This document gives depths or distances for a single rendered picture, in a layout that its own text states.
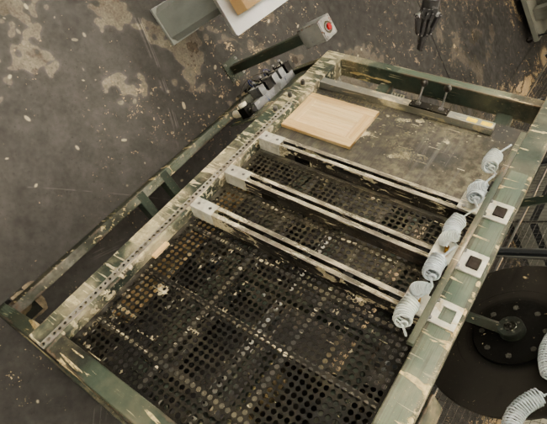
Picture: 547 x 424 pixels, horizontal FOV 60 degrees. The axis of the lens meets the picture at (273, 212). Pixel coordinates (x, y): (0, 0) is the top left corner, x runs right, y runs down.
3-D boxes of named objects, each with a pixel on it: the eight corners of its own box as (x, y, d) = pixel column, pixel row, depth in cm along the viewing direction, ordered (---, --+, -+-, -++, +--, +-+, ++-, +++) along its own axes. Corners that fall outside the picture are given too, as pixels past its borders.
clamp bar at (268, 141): (268, 139, 245) (262, 100, 228) (508, 225, 191) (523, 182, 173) (257, 151, 240) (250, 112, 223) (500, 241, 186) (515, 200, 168)
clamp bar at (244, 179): (236, 172, 232) (226, 133, 214) (484, 274, 177) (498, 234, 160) (224, 184, 227) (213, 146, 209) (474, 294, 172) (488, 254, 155)
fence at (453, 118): (324, 82, 273) (324, 76, 270) (494, 129, 229) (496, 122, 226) (320, 87, 271) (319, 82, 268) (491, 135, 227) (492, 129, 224)
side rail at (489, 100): (346, 70, 290) (346, 53, 282) (539, 119, 239) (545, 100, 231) (341, 75, 287) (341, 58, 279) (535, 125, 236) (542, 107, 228)
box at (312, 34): (306, 23, 283) (328, 12, 269) (315, 40, 288) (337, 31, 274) (295, 32, 277) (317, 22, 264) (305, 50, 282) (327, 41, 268)
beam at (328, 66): (329, 65, 296) (328, 49, 287) (346, 70, 290) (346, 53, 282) (40, 349, 187) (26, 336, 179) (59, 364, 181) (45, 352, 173)
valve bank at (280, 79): (268, 60, 287) (294, 49, 269) (280, 81, 293) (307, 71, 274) (215, 105, 263) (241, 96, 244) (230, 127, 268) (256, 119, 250)
